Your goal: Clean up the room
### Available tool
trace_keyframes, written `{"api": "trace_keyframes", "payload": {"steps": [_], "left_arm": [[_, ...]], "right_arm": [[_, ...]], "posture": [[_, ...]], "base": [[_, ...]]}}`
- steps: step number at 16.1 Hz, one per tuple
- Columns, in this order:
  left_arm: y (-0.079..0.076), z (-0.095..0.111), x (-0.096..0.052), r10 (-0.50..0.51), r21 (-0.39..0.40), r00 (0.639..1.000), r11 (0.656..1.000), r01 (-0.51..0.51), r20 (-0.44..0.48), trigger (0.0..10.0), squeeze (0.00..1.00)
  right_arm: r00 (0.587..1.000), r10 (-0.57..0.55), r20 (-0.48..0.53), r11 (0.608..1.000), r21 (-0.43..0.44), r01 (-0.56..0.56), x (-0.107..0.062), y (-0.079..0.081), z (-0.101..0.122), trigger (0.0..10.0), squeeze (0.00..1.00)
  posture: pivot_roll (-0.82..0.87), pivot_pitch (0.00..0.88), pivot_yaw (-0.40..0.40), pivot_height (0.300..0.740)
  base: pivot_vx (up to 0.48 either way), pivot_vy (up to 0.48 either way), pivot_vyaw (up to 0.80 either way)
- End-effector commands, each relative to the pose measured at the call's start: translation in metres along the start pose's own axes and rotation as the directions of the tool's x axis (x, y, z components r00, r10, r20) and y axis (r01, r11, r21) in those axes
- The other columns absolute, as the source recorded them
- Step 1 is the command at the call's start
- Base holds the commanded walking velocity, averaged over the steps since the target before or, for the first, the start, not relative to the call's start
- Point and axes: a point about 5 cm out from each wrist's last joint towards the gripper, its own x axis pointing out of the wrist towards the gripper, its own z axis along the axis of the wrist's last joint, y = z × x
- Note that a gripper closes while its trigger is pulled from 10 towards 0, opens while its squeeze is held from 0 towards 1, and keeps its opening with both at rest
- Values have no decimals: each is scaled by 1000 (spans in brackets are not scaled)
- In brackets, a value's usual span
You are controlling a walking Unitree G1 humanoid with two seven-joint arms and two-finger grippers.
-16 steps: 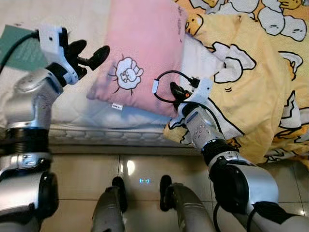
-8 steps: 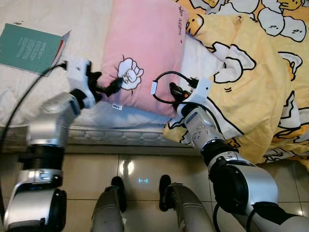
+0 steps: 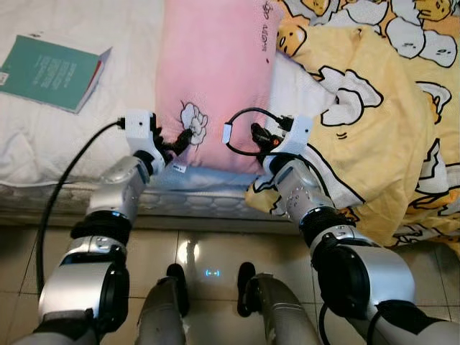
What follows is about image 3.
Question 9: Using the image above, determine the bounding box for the pink cartoon sheep pillow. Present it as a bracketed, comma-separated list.
[155, 0, 277, 173]

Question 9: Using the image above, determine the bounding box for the yellow cartoon egg print blanket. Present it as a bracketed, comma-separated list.
[244, 0, 460, 249]

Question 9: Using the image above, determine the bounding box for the paperback book with teal back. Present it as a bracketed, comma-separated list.
[0, 32, 112, 114]

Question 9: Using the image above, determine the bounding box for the white quilted mattress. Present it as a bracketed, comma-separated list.
[0, 0, 339, 224]

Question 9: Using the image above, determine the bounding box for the grey left robot leg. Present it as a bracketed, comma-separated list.
[135, 262, 191, 345]

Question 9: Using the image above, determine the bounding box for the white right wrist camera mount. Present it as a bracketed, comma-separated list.
[273, 115, 313, 162]

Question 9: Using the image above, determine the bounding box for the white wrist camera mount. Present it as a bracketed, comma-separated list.
[273, 115, 313, 162]
[119, 110, 162, 162]

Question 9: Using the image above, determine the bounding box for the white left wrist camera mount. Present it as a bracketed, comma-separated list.
[119, 110, 162, 162]

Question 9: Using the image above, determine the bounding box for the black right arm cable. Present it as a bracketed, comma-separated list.
[223, 106, 292, 157]

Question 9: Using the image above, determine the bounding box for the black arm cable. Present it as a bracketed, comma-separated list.
[36, 119, 127, 274]
[223, 106, 292, 157]

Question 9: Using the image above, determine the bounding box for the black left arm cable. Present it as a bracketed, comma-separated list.
[36, 119, 127, 274]

